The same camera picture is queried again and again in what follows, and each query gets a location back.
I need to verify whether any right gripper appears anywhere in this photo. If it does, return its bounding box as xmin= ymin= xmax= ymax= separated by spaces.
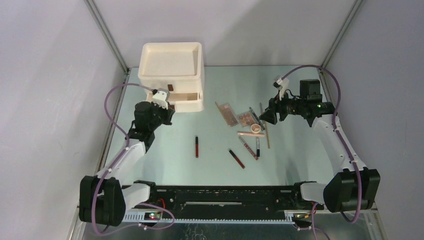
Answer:
xmin=259 ymin=88 xmax=306 ymax=125

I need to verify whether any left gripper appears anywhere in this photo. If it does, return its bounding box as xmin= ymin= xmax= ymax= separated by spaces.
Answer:
xmin=148 ymin=101 xmax=175 ymax=131

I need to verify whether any black patterned eyeliner pen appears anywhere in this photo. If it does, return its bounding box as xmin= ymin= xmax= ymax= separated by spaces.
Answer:
xmin=249 ymin=106 xmax=266 ymax=131

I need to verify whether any patterned silver eyeliner pen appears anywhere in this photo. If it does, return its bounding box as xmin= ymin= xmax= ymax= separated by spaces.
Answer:
xmin=249 ymin=107 xmax=264 ymax=131

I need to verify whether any white drawer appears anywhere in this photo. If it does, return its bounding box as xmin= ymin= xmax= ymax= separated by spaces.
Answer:
xmin=167 ymin=92 xmax=205 ymax=113

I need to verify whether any red lip gloss black cap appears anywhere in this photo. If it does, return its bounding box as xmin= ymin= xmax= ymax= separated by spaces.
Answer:
xmin=195 ymin=135 xmax=199 ymax=158

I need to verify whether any white drawer organizer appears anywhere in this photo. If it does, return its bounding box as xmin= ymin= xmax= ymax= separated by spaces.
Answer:
xmin=137 ymin=42 xmax=205 ymax=104

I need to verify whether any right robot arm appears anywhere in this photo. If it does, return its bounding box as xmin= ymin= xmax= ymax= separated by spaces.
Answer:
xmin=259 ymin=77 xmax=381 ymax=213

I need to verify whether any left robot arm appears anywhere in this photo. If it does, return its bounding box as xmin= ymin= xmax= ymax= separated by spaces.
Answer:
xmin=78 ymin=100 xmax=175 ymax=227

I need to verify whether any round cream compact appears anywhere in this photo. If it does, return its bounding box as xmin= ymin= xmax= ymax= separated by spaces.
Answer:
xmin=250 ymin=123 xmax=262 ymax=134

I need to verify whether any small square blush palette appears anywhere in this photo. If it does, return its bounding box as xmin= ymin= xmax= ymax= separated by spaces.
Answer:
xmin=237 ymin=111 xmax=257 ymax=127

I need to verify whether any pink concealer tube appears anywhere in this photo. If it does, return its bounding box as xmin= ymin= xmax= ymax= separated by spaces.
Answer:
xmin=237 ymin=131 xmax=266 ymax=138

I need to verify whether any clear mascara tube black cap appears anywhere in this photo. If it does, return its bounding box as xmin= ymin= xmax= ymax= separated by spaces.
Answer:
xmin=255 ymin=137 xmax=261 ymax=158

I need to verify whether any long eyeshadow palette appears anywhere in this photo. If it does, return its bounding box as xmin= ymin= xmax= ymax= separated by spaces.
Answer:
xmin=220 ymin=103 xmax=239 ymax=127

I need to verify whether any red lettered lip gloss tube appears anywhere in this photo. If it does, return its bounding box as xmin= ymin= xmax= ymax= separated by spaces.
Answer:
xmin=238 ymin=136 xmax=259 ymax=161

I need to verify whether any dark red lip gloss tube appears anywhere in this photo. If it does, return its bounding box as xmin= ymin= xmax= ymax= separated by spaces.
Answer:
xmin=228 ymin=149 xmax=245 ymax=169

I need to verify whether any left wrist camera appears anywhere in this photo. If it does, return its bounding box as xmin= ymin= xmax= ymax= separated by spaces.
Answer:
xmin=151 ymin=88 xmax=170 ymax=110

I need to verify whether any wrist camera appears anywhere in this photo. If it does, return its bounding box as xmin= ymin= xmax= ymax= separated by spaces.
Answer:
xmin=273 ymin=75 xmax=290 ymax=100
xmin=151 ymin=88 xmax=170 ymax=110

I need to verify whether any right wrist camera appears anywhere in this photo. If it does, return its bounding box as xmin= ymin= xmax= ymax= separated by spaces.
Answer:
xmin=273 ymin=75 xmax=290 ymax=100

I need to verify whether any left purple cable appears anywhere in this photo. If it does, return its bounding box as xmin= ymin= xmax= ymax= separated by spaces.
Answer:
xmin=91 ymin=82 xmax=176 ymax=237

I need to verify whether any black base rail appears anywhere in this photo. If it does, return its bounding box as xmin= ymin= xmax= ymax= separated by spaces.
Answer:
xmin=125 ymin=185 xmax=329 ymax=221

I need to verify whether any aluminium frame rail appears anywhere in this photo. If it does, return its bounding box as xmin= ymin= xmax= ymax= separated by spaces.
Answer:
xmin=83 ymin=0 xmax=130 ymax=75

